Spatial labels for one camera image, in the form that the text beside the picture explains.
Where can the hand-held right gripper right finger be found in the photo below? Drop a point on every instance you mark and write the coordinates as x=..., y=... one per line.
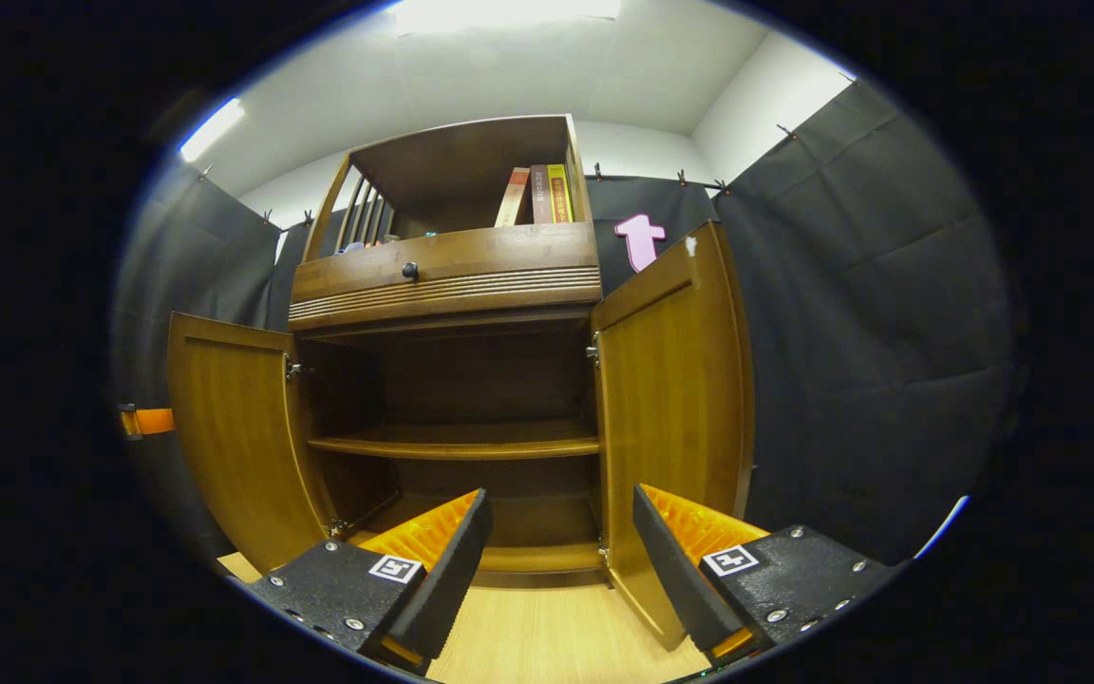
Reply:
x=672, y=570

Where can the yellow book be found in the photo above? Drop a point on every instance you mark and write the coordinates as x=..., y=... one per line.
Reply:
x=559, y=193

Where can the round black drawer knob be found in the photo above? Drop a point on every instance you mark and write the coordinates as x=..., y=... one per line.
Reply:
x=410, y=271

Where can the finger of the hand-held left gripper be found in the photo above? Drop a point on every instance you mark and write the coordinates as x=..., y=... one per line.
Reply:
x=153, y=422

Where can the wooden cabinet door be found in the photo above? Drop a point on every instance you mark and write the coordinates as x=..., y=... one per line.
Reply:
x=234, y=427
x=670, y=399

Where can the dark brown book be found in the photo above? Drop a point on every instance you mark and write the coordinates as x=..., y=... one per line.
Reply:
x=539, y=195

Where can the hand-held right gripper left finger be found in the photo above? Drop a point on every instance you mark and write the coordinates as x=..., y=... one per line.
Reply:
x=452, y=570

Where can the large ceiling light panel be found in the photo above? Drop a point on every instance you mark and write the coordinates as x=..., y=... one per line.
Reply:
x=504, y=14

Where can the small ceiling light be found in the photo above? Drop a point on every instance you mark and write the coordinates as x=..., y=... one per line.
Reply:
x=211, y=130

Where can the tan red book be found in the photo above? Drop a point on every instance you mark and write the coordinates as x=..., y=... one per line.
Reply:
x=513, y=198

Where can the black backdrop cloth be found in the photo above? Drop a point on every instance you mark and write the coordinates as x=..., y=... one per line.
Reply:
x=870, y=332

